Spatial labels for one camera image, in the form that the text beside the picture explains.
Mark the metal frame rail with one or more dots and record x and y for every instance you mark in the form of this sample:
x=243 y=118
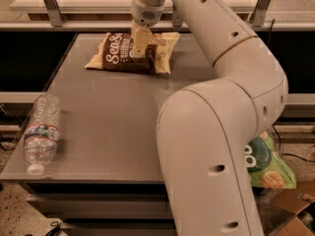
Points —
x=99 y=13

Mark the clear plastic water bottle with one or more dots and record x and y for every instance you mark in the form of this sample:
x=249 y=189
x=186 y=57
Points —
x=42 y=133

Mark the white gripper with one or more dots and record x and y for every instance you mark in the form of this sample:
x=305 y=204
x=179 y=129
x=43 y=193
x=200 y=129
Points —
x=147 y=15

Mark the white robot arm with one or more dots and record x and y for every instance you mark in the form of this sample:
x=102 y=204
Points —
x=202 y=129

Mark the cardboard box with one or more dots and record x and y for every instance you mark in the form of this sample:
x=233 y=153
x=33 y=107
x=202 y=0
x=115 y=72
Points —
x=299 y=203

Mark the brown chip bag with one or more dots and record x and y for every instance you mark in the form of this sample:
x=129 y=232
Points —
x=114 y=53

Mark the green coconut crunch bag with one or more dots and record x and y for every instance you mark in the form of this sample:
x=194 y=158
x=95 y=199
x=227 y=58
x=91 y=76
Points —
x=265 y=166

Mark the grey drawer cabinet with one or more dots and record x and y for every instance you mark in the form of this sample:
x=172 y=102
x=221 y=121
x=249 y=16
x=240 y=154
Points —
x=102 y=209

